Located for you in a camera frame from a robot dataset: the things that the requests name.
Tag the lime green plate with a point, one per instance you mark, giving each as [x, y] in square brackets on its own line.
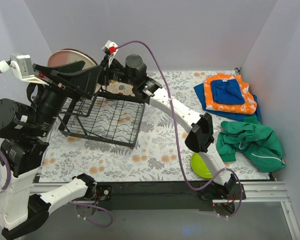
[199, 167]

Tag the green jacket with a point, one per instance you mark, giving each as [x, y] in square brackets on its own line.
[257, 142]

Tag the orange floral cloth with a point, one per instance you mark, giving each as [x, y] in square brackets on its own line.
[248, 108]

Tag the square floral plate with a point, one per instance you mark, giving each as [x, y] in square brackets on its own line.
[120, 88]

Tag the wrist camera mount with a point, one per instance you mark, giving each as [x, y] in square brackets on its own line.
[110, 49]
[21, 67]

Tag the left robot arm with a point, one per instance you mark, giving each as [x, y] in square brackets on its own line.
[22, 129]

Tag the black wire dish rack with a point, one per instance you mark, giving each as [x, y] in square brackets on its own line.
[107, 117]

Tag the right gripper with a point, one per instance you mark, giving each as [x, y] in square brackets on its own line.
[104, 75]

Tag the blue folded cloth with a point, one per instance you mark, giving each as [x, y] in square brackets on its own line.
[227, 92]

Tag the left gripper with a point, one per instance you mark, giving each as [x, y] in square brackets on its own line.
[56, 83]

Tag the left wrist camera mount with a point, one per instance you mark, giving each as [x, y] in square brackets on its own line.
[21, 67]

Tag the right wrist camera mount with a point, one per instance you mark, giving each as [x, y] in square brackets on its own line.
[110, 49]

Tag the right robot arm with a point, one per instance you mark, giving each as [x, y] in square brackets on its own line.
[199, 127]

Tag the pink cream plate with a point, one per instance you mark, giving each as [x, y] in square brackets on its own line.
[69, 55]

